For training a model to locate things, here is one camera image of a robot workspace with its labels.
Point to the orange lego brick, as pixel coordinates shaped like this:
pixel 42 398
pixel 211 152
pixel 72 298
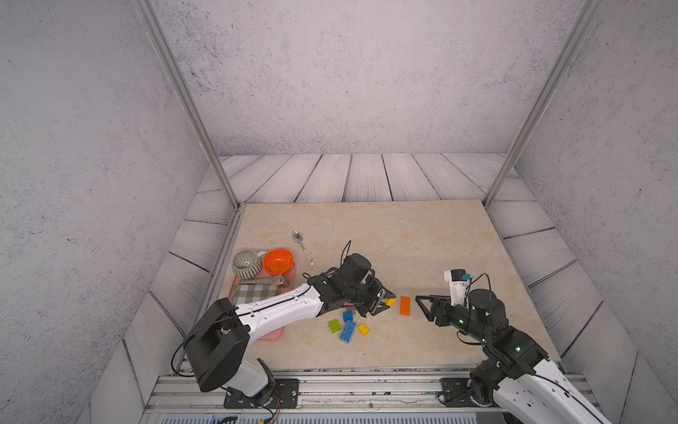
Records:
pixel 405 306

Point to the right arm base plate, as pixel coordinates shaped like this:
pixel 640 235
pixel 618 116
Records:
pixel 458 392

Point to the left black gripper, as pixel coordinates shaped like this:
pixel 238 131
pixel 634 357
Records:
pixel 379 292

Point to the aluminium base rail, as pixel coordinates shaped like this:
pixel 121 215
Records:
pixel 375 388

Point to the grey ribbed cup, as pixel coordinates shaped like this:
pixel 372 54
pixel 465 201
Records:
pixel 247 264

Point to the orange plastic bowl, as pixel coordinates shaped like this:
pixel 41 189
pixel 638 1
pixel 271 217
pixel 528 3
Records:
pixel 278 261

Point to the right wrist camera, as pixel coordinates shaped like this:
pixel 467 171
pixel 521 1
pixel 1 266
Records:
pixel 459 282

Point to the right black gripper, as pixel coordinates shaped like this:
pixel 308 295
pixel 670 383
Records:
pixel 441 306

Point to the frame post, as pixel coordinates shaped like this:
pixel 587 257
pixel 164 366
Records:
pixel 566 55
pixel 162 48

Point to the right frame post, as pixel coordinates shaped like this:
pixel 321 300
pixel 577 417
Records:
pixel 566 55

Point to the lime lego brick left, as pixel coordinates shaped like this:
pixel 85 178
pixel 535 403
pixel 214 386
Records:
pixel 334 326

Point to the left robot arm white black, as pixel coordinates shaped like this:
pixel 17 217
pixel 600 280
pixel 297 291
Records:
pixel 216 345

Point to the left frame post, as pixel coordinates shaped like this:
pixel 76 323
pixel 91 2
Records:
pixel 162 48

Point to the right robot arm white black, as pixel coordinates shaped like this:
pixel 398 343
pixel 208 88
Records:
pixel 518 374

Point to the long blue lego brick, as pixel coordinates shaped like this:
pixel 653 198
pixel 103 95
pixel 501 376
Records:
pixel 348 331

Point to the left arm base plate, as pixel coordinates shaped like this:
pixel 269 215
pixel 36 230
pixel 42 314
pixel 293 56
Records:
pixel 282 394

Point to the metal spoon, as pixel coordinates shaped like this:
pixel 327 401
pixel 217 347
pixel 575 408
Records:
pixel 298 238

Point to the green checkered cloth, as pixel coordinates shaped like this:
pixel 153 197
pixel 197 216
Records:
pixel 250 293

